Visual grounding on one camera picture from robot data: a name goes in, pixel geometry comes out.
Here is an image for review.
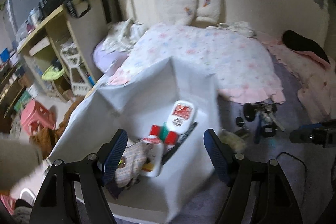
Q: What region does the brown plush toy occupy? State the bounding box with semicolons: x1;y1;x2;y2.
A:
28;97;85;159

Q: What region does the pink plastic stool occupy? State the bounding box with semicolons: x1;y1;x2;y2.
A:
21;100;56;136

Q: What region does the black comb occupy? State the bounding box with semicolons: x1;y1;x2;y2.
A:
161;122;198;165

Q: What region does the floral white quilt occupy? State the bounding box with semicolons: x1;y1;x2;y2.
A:
109;24;285;104

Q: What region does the black cable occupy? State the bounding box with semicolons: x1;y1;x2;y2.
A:
277;151;309;204

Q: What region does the shoe rack shelf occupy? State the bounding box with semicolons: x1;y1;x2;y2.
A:
1;62;27;119

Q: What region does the checkered cloth pouch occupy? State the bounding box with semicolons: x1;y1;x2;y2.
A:
114;139;147;188

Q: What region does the lavender pillow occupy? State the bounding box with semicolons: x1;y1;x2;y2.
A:
92;40;128;76

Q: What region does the wooden desk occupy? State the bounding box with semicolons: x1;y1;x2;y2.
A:
18;0;121;102

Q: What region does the white wire rack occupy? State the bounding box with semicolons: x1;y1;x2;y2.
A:
60;39;92;96

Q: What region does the white lotion bottle red cap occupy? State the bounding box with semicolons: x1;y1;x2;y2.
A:
140;125;165;178

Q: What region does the black pink garment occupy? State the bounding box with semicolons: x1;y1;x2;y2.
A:
281;30;331;70

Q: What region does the grey sleeved forearm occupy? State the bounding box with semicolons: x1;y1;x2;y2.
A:
1;135;43;191

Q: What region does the crumpled white cloth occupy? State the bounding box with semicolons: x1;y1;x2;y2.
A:
102;18;148;53

